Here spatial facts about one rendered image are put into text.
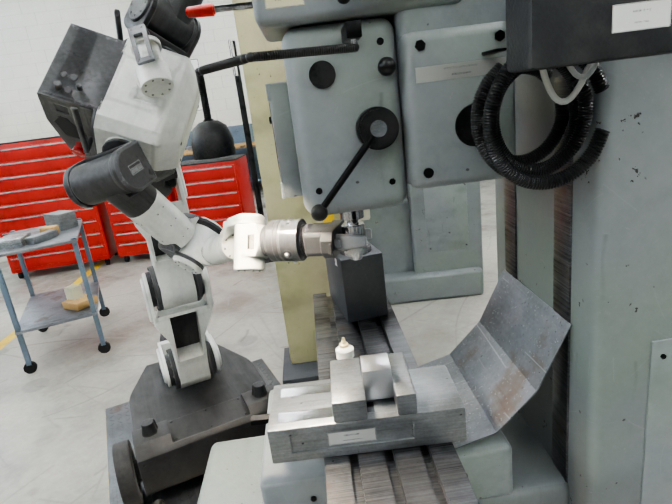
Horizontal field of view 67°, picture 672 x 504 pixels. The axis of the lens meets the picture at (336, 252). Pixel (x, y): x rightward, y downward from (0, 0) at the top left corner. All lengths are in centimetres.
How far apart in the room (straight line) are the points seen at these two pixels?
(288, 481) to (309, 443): 14
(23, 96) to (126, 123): 996
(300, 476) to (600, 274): 66
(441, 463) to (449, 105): 60
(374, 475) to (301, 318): 210
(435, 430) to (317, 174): 49
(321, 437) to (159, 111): 77
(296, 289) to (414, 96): 212
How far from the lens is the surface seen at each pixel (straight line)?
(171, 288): 160
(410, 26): 90
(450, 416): 95
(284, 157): 97
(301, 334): 300
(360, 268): 139
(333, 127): 88
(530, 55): 67
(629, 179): 91
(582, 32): 70
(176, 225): 126
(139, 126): 121
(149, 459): 169
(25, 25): 1112
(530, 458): 128
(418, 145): 89
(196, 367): 182
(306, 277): 287
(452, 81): 90
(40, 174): 620
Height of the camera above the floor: 152
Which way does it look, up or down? 17 degrees down
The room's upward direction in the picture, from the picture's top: 7 degrees counter-clockwise
